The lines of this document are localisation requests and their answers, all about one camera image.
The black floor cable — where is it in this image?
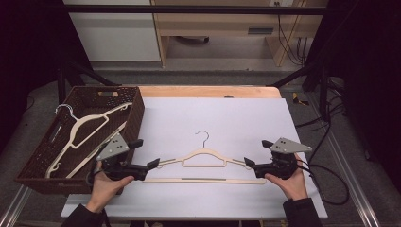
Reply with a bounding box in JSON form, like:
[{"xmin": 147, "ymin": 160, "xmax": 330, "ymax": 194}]
[{"xmin": 294, "ymin": 94, "xmax": 346, "ymax": 133}]

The aluminium rail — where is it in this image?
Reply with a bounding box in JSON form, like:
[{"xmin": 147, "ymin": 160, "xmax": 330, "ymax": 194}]
[
  {"xmin": 305, "ymin": 91, "xmax": 383, "ymax": 227},
  {"xmin": 0, "ymin": 184, "xmax": 33, "ymax": 227}
]

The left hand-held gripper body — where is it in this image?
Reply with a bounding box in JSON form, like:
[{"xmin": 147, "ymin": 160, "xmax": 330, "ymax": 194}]
[{"xmin": 94, "ymin": 132, "xmax": 149, "ymax": 182}]

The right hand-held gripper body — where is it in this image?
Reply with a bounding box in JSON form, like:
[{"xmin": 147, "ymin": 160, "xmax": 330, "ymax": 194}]
[{"xmin": 253, "ymin": 137, "xmax": 313, "ymax": 181}]

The cream hanger with metal hook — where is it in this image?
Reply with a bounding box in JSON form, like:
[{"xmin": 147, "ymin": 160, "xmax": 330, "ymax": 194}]
[
  {"xmin": 44, "ymin": 101, "xmax": 134, "ymax": 180},
  {"xmin": 143, "ymin": 130, "xmax": 268, "ymax": 185}
]

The person's right hand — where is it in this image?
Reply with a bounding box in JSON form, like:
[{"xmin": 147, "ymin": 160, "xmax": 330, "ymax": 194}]
[{"xmin": 263, "ymin": 153, "xmax": 309, "ymax": 201}]

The white table sheet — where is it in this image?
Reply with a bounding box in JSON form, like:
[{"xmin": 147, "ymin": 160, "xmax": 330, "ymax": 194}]
[{"xmin": 61, "ymin": 96, "xmax": 329, "ymax": 220}]

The black wall cable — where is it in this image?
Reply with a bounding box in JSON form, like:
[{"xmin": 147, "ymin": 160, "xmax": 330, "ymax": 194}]
[
  {"xmin": 276, "ymin": 13, "xmax": 296, "ymax": 63},
  {"xmin": 296, "ymin": 36, "xmax": 309, "ymax": 66}
]

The black horizontal frame bar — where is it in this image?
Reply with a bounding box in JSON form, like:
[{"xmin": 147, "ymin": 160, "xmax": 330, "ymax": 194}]
[{"xmin": 62, "ymin": 4, "xmax": 327, "ymax": 16}]

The light wooden desk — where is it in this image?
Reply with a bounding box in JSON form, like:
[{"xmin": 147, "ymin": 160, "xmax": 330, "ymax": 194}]
[{"xmin": 150, "ymin": 0, "xmax": 329, "ymax": 68}]

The brown woven basket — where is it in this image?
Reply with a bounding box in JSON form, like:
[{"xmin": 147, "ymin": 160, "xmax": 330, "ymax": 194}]
[{"xmin": 13, "ymin": 85, "xmax": 146, "ymax": 195}]

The yellow and black tool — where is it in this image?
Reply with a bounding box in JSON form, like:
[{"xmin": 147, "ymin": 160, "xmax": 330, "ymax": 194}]
[{"xmin": 291, "ymin": 92, "xmax": 310, "ymax": 107}]

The black curtain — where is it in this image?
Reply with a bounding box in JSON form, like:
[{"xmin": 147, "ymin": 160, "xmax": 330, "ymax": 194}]
[
  {"xmin": 0, "ymin": 0, "xmax": 93, "ymax": 152},
  {"xmin": 310, "ymin": 0, "xmax": 401, "ymax": 178}
]

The white wall socket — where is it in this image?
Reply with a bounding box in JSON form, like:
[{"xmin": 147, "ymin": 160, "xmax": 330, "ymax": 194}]
[{"xmin": 269, "ymin": 0, "xmax": 296, "ymax": 8}]

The white cabinet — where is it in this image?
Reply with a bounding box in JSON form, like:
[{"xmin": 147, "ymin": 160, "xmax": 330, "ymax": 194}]
[{"xmin": 61, "ymin": 0, "xmax": 162, "ymax": 62}]

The person's left hand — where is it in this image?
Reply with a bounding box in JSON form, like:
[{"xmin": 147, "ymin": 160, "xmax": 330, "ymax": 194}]
[{"xmin": 86, "ymin": 160, "xmax": 135, "ymax": 215}]

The black frame strut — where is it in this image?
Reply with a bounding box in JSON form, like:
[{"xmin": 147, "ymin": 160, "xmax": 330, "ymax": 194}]
[
  {"xmin": 267, "ymin": 60, "xmax": 331, "ymax": 123},
  {"xmin": 57, "ymin": 59, "xmax": 123, "ymax": 105}
]

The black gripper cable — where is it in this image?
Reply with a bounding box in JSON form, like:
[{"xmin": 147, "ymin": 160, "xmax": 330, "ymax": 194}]
[{"xmin": 296, "ymin": 159, "xmax": 351, "ymax": 206}]

